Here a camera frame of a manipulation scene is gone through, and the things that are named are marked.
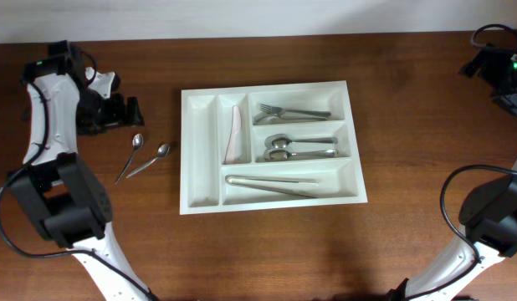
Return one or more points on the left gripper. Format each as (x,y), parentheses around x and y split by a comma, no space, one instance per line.
(118,117)

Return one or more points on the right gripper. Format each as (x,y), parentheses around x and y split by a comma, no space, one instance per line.
(498,58)

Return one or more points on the small teaspoon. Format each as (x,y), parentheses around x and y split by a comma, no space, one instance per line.
(137,143)

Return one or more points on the teaspoon with textured handle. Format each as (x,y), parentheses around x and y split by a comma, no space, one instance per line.
(162,152)

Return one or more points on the pink plastic knife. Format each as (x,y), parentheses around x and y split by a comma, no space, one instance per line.
(233,151)

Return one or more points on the white plastic cutlery tray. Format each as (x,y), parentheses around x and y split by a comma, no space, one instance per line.
(206,124)

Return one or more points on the steel fork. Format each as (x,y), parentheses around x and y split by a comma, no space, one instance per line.
(275,110)
(269,119)

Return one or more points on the steel tablespoon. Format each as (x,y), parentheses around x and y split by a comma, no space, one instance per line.
(288,155)
(279,141)

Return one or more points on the steel kitchen tongs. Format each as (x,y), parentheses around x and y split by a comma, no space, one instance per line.
(268,184)

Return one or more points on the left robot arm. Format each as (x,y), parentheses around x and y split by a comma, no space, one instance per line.
(62,198)

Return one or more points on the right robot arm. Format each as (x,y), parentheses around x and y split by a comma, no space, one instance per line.
(487,229)

